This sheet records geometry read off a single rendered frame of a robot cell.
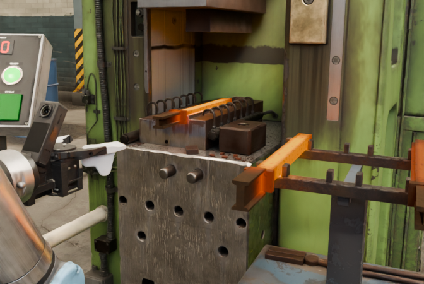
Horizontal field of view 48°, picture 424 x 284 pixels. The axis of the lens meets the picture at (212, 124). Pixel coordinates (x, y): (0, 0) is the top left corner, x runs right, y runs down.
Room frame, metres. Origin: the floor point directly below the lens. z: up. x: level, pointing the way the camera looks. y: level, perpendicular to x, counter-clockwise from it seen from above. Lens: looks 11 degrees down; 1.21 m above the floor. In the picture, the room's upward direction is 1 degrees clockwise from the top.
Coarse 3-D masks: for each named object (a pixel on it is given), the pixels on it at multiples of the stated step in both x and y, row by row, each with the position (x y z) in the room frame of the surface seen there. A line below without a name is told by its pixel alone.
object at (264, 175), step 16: (288, 144) 0.93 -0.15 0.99; (304, 144) 0.96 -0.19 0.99; (272, 160) 0.80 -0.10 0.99; (288, 160) 0.84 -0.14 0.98; (240, 176) 0.67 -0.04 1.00; (256, 176) 0.67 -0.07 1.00; (272, 176) 0.71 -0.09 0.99; (240, 192) 0.65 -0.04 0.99; (256, 192) 0.70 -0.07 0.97; (240, 208) 0.65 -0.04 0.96
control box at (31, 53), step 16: (0, 48) 1.35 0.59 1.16; (16, 48) 1.36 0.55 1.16; (32, 48) 1.35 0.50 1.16; (48, 48) 1.40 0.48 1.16; (0, 64) 1.33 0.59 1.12; (16, 64) 1.33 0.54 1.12; (32, 64) 1.33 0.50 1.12; (48, 64) 1.40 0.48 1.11; (0, 80) 1.31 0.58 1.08; (16, 80) 1.30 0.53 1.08; (32, 80) 1.31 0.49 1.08; (32, 96) 1.28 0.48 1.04; (32, 112) 1.26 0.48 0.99; (0, 128) 1.25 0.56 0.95; (16, 128) 1.25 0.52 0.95
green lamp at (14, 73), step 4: (12, 68) 1.32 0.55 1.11; (16, 68) 1.32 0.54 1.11; (8, 72) 1.31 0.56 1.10; (12, 72) 1.31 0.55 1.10; (16, 72) 1.31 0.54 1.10; (4, 76) 1.31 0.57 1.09; (8, 76) 1.31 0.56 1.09; (12, 76) 1.31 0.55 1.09; (16, 76) 1.31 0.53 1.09; (8, 80) 1.30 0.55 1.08; (12, 80) 1.30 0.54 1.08
